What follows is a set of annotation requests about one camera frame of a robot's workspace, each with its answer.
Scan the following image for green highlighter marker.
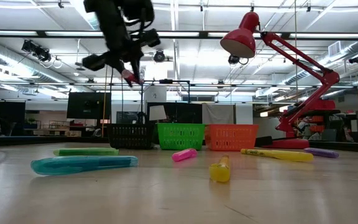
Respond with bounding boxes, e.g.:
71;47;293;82
53;147;120;157

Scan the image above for white board sheet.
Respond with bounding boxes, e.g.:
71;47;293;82
149;105;167;121

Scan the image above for black overhead rig crossbar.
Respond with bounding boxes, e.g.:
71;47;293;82
0;29;358;40

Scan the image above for black plastic basket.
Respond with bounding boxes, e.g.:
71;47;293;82
107;123;155;150

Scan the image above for distant black rig frame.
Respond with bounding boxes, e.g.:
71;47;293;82
140;79;191;125

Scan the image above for shelf with orange bins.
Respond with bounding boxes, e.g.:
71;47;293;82
303;99;341;133

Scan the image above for black aluminium table frame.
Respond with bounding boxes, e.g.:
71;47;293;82
0;135;358;153

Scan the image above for purple translucent highlighter marker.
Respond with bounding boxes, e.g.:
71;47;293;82
303;147;339;159

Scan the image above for green plastic basket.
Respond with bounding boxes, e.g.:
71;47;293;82
156;123;206;151

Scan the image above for teal translucent highlighter marker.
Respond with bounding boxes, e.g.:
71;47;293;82
31;155;139;175

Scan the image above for yellow highlighter marker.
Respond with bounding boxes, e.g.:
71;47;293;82
209;154;231;183
240;148;314;162

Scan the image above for black wall monitor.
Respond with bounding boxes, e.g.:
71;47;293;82
67;92;112;120

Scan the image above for black partition panel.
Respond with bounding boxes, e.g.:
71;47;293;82
146;101;203;124

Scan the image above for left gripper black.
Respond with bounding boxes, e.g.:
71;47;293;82
82;28;162;88

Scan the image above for black ceiling spotlight cluster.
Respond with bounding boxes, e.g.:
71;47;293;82
21;39;53;62

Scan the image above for grey hanging cloth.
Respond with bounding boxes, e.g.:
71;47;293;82
202;103;236;125

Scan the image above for black hanging cable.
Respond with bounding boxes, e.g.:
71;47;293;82
121;77;125;125

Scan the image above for red desk lamp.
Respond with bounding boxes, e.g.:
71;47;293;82
219;11;341;149

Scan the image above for orange plastic basket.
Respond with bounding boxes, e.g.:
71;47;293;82
206;124;259;152

